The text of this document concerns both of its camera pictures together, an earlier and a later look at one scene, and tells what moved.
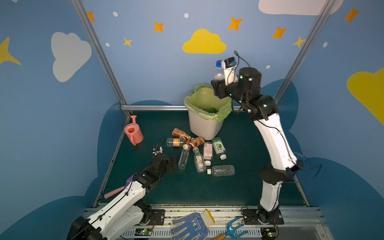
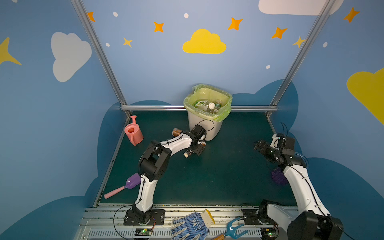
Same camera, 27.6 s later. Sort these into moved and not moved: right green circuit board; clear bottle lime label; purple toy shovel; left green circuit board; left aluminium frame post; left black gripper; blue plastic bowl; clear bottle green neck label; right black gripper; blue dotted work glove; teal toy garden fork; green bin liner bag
Moved: clear bottle lime label; left black gripper; clear bottle green neck label; right black gripper
Not moved: teal toy garden fork; blue plastic bowl; green bin liner bag; purple toy shovel; left green circuit board; left aluminium frame post; blue dotted work glove; right green circuit board
